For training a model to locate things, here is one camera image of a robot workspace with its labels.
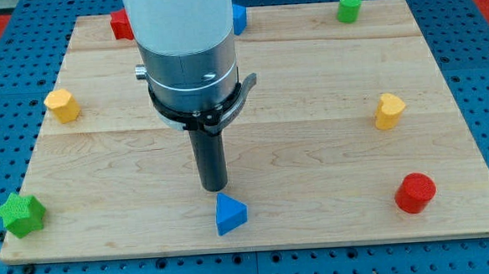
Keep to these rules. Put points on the yellow heart block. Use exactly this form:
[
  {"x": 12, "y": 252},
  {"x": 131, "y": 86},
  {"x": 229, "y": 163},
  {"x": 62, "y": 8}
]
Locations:
[{"x": 388, "y": 112}]

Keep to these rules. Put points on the blue triangle block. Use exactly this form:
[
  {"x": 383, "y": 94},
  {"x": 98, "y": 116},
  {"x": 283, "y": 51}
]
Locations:
[{"x": 230, "y": 213}]

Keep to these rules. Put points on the yellow hexagon block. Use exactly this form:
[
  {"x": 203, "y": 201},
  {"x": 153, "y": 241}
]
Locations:
[{"x": 63, "y": 105}]

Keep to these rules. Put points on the black clamp with grey lever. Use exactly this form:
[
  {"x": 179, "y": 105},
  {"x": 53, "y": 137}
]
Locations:
[{"x": 211, "y": 121}]

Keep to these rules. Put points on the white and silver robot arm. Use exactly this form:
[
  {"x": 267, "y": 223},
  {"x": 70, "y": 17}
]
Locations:
[{"x": 187, "y": 48}]

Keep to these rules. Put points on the red cylinder block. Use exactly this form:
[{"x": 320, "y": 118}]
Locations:
[{"x": 415, "y": 193}]

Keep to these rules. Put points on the green cylinder block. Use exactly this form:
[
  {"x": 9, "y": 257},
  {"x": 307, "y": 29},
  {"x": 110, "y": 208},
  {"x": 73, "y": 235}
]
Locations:
[{"x": 347, "y": 11}]

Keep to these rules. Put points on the green star block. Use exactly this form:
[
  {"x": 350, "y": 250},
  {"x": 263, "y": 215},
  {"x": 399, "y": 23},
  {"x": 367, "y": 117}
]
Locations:
[{"x": 22, "y": 215}]

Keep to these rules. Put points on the wooden board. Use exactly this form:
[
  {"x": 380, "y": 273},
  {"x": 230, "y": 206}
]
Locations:
[{"x": 304, "y": 154}]

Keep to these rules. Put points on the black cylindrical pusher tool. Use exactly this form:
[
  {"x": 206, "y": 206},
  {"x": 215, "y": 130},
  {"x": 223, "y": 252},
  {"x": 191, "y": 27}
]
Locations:
[{"x": 208, "y": 150}]

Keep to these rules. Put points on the blue cube block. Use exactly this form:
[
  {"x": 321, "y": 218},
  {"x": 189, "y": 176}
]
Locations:
[{"x": 240, "y": 19}]

